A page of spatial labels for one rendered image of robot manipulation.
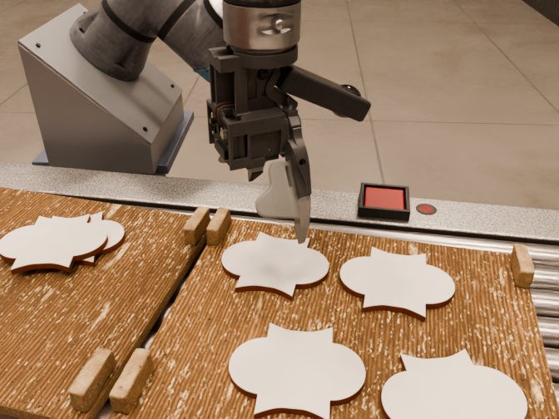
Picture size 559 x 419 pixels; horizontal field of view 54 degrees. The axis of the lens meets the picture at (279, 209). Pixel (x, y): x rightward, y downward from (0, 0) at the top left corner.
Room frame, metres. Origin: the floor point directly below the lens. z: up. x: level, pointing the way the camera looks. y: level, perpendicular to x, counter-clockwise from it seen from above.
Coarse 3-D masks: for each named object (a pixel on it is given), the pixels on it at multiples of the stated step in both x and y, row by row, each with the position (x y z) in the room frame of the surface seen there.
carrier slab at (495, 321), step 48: (240, 240) 0.59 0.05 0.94; (336, 240) 0.59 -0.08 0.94; (384, 240) 0.59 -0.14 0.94; (192, 288) 0.50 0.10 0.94; (336, 288) 0.50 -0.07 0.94; (480, 288) 0.50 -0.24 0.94; (528, 288) 0.50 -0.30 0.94; (192, 336) 0.42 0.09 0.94; (240, 336) 0.42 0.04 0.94; (336, 336) 0.42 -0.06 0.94; (384, 336) 0.42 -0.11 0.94; (432, 336) 0.42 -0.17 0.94; (480, 336) 0.42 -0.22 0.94; (528, 336) 0.42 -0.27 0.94; (192, 384) 0.36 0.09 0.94; (528, 384) 0.36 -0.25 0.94
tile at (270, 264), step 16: (256, 240) 0.58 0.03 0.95; (272, 240) 0.58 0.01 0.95; (288, 240) 0.58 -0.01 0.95; (224, 256) 0.55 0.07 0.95; (240, 256) 0.55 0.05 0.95; (256, 256) 0.55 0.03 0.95; (272, 256) 0.55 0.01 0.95; (288, 256) 0.55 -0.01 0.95; (304, 256) 0.55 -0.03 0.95; (320, 256) 0.55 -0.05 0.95; (240, 272) 0.52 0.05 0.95; (256, 272) 0.52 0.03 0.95; (272, 272) 0.52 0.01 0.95; (288, 272) 0.52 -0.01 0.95; (304, 272) 0.52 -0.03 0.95; (320, 272) 0.52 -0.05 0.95; (240, 288) 0.49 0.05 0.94; (256, 288) 0.49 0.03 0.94; (272, 288) 0.49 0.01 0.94; (288, 288) 0.49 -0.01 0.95; (304, 288) 0.50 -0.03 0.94
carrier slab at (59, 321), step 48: (0, 192) 0.72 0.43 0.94; (144, 240) 0.59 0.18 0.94; (0, 288) 0.50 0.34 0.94; (48, 288) 0.50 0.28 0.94; (96, 288) 0.50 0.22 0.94; (144, 288) 0.50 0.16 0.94; (0, 336) 0.42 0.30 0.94; (48, 336) 0.42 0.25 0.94; (96, 336) 0.42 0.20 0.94; (144, 336) 0.43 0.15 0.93; (0, 384) 0.36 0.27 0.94; (48, 384) 0.36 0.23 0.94
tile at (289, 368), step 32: (256, 352) 0.39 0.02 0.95; (288, 352) 0.39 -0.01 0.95; (320, 352) 0.39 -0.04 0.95; (352, 352) 0.39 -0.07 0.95; (256, 384) 0.35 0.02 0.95; (288, 384) 0.35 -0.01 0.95; (320, 384) 0.35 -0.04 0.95; (352, 384) 0.35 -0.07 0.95; (256, 416) 0.32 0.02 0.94; (320, 416) 0.31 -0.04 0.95
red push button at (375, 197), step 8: (368, 192) 0.73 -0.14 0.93; (376, 192) 0.73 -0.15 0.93; (384, 192) 0.73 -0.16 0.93; (392, 192) 0.73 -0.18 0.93; (400, 192) 0.73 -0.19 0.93; (368, 200) 0.71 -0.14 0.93; (376, 200) 0.71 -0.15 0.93; (384, 200) 0.71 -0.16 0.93; (392, 200) 0.71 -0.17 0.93; (400, 200) 0.71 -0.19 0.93; (392, 208) 0.69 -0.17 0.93; (400, 208) 0.69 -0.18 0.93
